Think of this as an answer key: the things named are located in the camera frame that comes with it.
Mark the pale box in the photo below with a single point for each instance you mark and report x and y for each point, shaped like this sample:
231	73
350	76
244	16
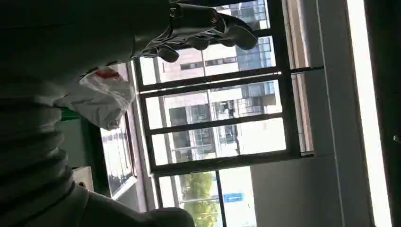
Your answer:
84	176

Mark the white plastic parcel bag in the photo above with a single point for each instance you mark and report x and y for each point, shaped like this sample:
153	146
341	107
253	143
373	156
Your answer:
103	97

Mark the bright ceiling light strip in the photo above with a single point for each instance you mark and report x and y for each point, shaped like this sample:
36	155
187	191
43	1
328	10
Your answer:
368	119

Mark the black window frame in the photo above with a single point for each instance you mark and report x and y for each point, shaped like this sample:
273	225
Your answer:
219	122

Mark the framed glass wall board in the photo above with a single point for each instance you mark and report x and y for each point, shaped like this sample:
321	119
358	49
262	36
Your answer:
117	156

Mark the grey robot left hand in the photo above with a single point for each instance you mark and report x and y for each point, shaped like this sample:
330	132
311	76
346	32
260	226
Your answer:
94	34

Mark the green tree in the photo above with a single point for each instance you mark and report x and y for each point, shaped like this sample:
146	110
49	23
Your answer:
200	200

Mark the blue sign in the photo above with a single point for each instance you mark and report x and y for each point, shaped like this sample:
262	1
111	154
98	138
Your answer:
233	197

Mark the green crate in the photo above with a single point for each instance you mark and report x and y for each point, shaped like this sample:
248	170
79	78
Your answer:
69	114

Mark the dark ceiling panel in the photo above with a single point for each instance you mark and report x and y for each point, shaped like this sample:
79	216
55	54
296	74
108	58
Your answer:
388	94

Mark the ribbed grey left arm sleeve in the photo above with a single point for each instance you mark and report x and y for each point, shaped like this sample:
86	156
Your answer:
31	156

